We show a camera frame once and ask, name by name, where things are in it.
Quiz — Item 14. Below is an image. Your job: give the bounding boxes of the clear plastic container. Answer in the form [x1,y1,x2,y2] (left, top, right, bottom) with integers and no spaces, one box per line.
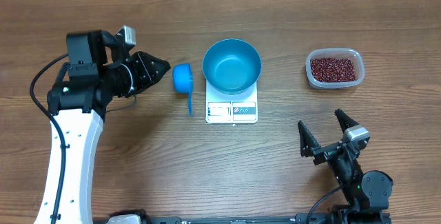
[306,48,365,90]

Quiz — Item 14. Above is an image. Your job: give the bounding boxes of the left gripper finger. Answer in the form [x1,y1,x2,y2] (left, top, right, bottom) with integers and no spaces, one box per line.
[143,52,171,74]
[144,68,168,90]

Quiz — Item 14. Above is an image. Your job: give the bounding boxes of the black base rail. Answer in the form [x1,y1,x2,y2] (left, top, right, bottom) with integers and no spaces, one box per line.
[92,210,392,224]

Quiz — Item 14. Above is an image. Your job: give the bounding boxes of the red beans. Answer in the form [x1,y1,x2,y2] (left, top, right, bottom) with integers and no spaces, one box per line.
[310,57,357,83]

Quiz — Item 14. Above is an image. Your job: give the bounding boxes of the blue plastic measuring scoop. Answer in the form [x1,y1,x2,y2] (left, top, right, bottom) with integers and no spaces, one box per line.
[172,63,194,116]

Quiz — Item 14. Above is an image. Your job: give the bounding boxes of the teal bowl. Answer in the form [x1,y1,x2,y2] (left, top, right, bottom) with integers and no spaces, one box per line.
[202,39,263,94]

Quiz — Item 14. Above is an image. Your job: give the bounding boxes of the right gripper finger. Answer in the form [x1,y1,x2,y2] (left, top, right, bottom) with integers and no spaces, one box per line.
[298,121,320,157]
[334,109,358,132]

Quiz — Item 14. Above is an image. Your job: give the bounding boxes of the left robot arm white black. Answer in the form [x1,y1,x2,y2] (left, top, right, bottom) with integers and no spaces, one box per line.
[35,26,170,223]

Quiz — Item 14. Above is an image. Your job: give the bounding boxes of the white digital kitchen scale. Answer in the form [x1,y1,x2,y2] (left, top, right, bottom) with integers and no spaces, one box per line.
[205,82,258,124]

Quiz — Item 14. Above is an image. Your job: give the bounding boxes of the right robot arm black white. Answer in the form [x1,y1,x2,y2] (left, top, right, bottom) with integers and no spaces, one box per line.
[296,109,393,223]

